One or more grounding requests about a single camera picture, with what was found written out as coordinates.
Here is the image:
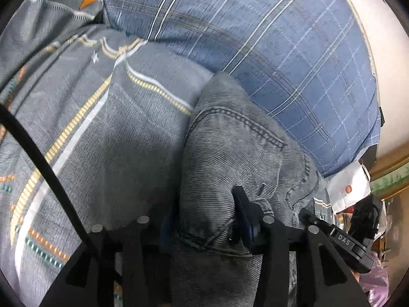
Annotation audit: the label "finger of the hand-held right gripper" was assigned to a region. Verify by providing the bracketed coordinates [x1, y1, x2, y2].
[299, 208, 333, 234]

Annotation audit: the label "blue plaid pillow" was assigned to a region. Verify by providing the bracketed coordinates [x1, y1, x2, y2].
[100, 0, 382, 178]

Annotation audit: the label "grey denim pants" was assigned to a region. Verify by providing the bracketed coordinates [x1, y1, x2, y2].
[177, 72, 320, 307]

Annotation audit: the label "white plastic bag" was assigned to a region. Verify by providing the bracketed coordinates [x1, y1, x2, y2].
[326, 160, 373, 213]

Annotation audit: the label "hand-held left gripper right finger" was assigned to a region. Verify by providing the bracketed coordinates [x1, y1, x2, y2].
[233, 185, 366, 307]

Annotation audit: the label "grey printed bedsheet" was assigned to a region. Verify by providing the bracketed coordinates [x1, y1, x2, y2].
[0, 0, 334, 307]

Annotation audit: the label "wooden furniture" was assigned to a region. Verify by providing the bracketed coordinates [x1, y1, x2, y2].
[367, 144, 409, 199]

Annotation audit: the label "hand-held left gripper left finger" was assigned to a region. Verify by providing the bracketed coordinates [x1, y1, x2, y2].
[41, 216, 179, 307]

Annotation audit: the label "pink plastic bag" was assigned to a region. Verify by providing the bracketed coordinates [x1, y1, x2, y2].
[358, 253, 390, 304]

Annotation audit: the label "black cable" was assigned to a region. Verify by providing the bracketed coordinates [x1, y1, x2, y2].
[0, 104, 99, 253]

